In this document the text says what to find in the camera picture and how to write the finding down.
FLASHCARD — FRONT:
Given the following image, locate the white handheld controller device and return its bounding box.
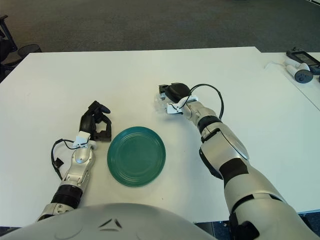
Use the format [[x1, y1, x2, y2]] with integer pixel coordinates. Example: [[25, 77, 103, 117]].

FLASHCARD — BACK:
[[286, 47, 320, 75]]

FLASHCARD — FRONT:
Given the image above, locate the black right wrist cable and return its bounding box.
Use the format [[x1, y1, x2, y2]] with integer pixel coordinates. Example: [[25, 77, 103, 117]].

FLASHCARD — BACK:
[[182, 83, 225, 120]]

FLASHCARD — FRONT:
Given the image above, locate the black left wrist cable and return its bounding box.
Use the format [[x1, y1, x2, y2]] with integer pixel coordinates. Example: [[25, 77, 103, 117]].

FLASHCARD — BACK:
[[51, 138, 79, 180]]

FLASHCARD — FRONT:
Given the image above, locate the silver robot torso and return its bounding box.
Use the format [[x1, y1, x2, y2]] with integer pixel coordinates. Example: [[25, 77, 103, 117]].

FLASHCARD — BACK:
[[0, 202, 213, 240]]

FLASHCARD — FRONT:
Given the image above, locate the black office chair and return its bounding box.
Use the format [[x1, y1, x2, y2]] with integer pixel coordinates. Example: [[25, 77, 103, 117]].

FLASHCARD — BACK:
[[0, 14, 20, 76]]

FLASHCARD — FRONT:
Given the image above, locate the black wire mesh wastebasket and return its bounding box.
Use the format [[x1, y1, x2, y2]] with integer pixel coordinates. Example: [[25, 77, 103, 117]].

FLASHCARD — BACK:
[[17, 44, 42, 57]]

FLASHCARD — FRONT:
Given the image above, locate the green round plate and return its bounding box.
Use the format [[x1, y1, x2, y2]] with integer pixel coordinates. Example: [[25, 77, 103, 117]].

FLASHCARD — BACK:
[[106, 126, 167, 188]]

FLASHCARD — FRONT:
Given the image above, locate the white grey handheld controller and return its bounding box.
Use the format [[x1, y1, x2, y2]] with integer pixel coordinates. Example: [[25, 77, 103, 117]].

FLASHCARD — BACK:
[[284, 62, 314, 83]]

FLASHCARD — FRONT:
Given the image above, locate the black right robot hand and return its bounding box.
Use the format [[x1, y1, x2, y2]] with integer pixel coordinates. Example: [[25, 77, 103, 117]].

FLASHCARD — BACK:
[[158, 81, 192, 105]]

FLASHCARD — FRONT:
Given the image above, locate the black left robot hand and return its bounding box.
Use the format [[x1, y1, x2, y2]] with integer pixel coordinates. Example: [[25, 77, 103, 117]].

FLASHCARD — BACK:
[[78, 100, 113, 143]]

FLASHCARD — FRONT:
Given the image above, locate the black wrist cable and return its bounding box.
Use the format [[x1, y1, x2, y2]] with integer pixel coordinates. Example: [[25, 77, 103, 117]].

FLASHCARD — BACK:
[[182, 83, 225, 120], [51, 138, 79, 180]]

